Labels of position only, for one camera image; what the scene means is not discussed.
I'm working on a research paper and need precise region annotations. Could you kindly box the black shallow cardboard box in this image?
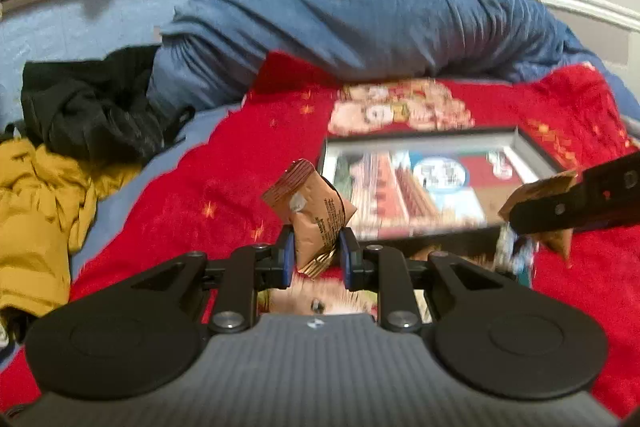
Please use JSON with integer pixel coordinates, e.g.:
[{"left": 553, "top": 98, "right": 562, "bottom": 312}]
[{"left": 318, "top": 127, "right": 562, "bottom": 258}]

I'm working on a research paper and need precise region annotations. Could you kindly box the black clothing pile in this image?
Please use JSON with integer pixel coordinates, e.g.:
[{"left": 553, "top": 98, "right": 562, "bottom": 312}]
[{"left": 21, "top": 44, "right": 195, "bottom": 165}]

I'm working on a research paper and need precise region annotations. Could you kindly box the blue duvet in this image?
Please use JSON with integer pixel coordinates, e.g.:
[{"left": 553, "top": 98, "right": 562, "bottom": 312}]
[{"left": 146, "top": 0, "right": 616, "bottom": 113}]

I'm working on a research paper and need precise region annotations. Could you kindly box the mustard yellow jacket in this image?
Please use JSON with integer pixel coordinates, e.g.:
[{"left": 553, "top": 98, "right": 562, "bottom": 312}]
[{"left": 0, "top": 139, "right": 141, "bottom": 317}]

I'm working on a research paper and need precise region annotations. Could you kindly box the white bed frame rail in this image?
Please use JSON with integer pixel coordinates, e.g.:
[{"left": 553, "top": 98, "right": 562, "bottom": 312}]
[{"left": 538, "top": 0, "right": 640, "bottom": 32}]

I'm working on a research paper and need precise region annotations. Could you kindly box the blue white crochet scrunchie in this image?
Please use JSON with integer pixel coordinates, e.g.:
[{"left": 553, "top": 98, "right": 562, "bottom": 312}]
[{"left": 494, "top": 223, "right": 539, "bottom": 285}]

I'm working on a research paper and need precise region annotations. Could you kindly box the brown snack packet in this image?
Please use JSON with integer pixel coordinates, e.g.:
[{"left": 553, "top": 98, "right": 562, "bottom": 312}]
[
  {"left": 498, "top": 170, "right": 578, "bottom": 263},
  {"left": 262, "top": 159, "right": 357, "bottom": 279}
]

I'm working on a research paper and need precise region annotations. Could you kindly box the red embroidered bear blanket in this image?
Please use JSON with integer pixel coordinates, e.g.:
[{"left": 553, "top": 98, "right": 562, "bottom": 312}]
[{"left": 1, "top": 53, "right": 639, "bottom": 426}]

